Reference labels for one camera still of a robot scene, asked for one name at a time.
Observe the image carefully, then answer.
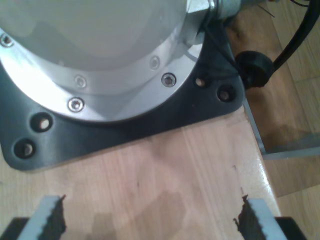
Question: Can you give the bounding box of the grey metal table frame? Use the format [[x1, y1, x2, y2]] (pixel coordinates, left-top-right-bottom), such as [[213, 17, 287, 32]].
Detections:
[[242, 97, 320, 161]]

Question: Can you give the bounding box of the thick black base cable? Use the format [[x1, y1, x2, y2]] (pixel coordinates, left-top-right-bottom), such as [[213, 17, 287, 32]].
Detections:
[[235, 0, 318, 89]]

